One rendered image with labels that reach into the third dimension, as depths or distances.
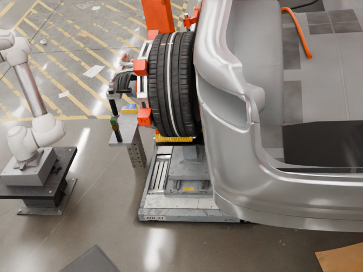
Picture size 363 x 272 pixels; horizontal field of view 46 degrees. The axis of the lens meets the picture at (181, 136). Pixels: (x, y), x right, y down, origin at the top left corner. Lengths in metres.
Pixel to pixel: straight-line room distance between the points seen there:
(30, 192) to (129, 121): 0.86
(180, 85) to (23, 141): 1.22
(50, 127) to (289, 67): 1.64
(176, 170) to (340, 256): 1.20
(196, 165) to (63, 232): 1.06
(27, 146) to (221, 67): 1.94
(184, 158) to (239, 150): 1.55
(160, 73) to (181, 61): 0.14
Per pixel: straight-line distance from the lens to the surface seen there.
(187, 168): 3.07
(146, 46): 2.74
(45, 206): 3.45
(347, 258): 2.88
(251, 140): 1.54
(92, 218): 3.26
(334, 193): 1.68
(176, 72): 2.45
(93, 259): 2.60
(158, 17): 3.00
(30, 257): 3.24
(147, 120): 2.51
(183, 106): 2.45
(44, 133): 3.11
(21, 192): 3.23
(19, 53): 3.09
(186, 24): 4.37
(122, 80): 2.60
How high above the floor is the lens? 2.39
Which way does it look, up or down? 40 degrees down
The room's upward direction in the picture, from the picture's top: 11 degrees counter-clockwise
